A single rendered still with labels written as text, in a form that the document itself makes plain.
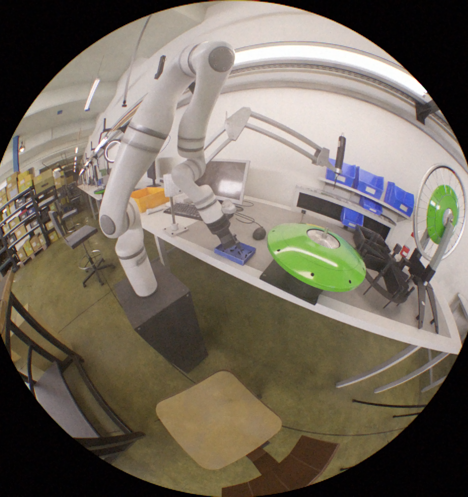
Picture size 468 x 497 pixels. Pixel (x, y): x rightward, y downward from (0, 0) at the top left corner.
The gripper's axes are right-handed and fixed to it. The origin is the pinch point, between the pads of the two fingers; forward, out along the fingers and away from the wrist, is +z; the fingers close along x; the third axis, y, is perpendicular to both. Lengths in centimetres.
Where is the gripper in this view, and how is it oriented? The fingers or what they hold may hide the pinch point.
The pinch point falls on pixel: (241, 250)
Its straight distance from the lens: 59.2
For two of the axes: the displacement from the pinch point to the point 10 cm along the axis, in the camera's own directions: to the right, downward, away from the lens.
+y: -8.9, 4.6, 0.6
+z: 4.0, 6.9, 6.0
